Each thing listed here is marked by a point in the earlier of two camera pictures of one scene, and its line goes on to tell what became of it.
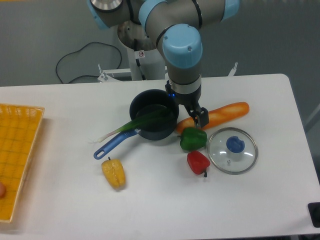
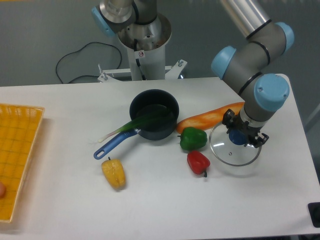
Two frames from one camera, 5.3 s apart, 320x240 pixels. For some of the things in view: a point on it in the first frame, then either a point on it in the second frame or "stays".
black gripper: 190,100 -> 239,124
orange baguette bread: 217,116 stays
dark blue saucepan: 146,102 stays
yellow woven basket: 19,128 stays
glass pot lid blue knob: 234,145 -> 238,137
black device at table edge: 314,210 stays
